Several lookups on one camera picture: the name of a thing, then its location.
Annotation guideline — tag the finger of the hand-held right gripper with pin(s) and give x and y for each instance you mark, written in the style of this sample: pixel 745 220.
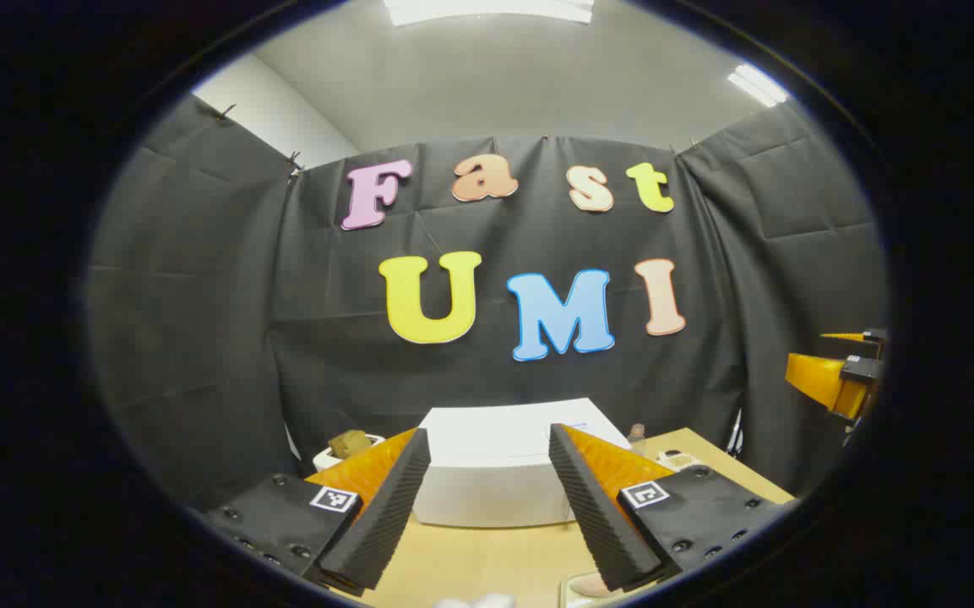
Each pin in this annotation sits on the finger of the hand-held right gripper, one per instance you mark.
pixel 862 336
pixel 820 378

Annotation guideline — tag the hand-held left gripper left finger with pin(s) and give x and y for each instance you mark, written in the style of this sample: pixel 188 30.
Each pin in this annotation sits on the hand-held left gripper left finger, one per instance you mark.
pixel 385 515

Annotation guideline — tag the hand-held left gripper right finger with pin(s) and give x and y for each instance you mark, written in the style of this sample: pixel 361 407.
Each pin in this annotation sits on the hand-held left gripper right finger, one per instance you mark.
pixel 592 515

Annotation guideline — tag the white microwave oven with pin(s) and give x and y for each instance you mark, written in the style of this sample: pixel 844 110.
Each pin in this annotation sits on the white microwave oven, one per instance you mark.
pixel 495 473

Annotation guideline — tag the pale green rectangular tray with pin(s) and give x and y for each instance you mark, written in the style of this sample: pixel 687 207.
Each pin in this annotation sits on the pale green rectangular tray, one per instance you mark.
pixel 569 591

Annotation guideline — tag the brown toast slice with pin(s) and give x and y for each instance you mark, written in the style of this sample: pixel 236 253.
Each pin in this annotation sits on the brown toast slice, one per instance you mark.
pixel 350 442

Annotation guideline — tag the white toaster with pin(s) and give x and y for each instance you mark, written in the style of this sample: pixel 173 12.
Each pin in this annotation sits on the white toaster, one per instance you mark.
pixel 324 460

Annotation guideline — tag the clear bottle red label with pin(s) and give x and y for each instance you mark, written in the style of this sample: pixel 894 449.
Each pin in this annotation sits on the clear bottle red label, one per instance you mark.
pixel 637 439

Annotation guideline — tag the white divided dish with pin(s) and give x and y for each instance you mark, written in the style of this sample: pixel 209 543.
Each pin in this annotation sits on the white divided dish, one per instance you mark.
pixel 679 459

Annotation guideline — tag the black backdrop cloth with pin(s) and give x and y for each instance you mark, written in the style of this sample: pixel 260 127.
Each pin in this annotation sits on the black backdrop cloth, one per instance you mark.
pixel 199 338

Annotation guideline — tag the small ceiling light panel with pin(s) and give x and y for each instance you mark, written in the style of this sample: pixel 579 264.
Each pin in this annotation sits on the small ceiling light panel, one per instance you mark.
pixel 759 84

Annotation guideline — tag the long ceiling light panel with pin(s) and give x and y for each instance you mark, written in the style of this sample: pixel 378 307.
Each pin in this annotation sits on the long ceiling light panel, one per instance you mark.
pixel 486 8

